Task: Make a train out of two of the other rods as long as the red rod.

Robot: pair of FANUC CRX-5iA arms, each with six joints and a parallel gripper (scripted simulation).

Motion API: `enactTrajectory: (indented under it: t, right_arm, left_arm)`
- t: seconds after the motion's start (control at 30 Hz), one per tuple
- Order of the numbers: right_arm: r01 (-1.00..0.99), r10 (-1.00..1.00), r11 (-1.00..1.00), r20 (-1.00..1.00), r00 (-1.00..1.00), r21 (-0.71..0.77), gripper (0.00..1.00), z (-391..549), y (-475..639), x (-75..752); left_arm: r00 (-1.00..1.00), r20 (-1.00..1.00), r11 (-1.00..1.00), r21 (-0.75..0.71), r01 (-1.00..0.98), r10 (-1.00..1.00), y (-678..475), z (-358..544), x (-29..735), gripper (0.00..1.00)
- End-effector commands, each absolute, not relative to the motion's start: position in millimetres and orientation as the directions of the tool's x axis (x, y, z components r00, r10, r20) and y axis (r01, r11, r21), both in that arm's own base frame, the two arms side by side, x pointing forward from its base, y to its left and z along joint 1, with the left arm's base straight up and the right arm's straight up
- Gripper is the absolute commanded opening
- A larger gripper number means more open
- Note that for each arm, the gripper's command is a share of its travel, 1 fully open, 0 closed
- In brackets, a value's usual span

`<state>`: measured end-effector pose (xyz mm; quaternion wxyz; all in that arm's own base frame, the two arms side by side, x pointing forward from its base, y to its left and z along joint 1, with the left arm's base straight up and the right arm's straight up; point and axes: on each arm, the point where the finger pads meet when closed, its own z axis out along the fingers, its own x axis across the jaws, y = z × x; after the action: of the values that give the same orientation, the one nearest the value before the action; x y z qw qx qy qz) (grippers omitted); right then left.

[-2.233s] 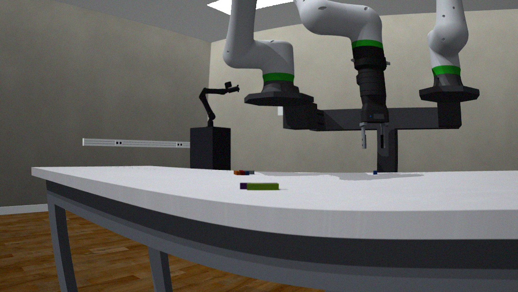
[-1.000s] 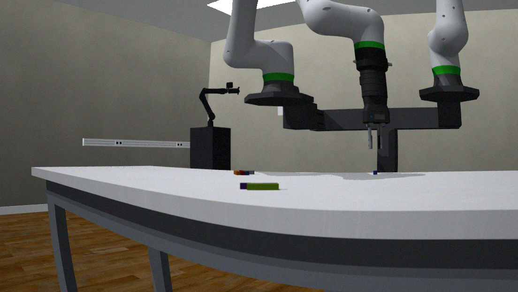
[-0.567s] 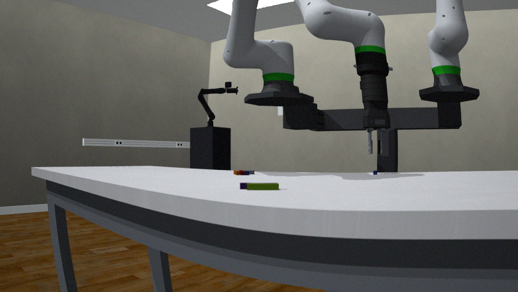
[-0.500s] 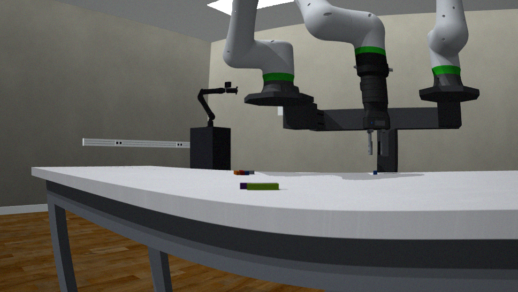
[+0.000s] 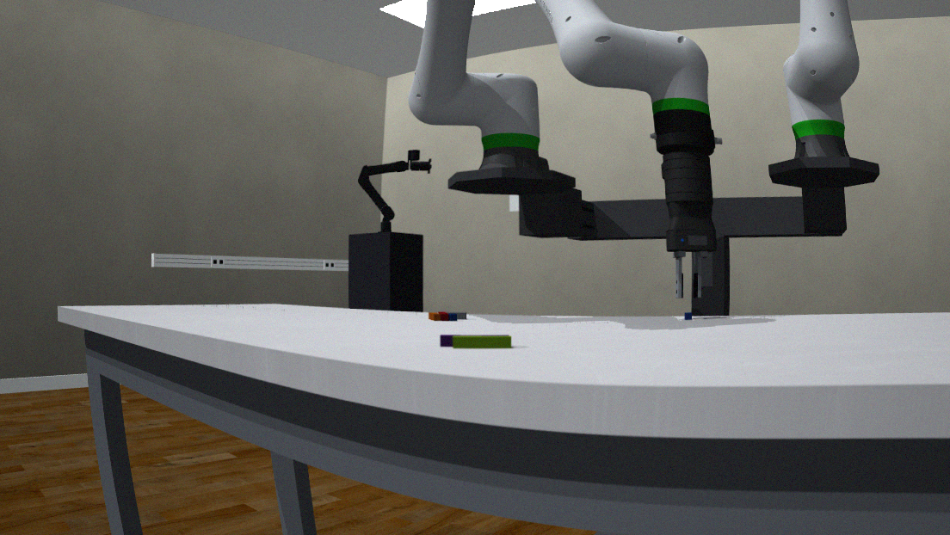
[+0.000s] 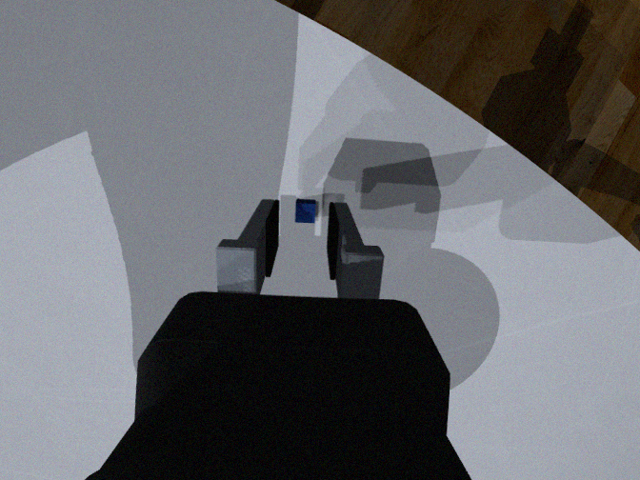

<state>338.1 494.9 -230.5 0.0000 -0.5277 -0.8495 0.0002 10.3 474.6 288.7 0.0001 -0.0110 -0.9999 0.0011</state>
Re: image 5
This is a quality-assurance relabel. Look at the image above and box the lime green rod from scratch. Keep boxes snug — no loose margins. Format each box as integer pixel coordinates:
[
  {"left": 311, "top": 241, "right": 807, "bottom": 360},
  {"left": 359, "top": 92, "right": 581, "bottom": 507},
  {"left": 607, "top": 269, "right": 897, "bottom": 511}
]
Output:
[{"left": 453, "top": 336, "right": 511, "bottom": 348}]

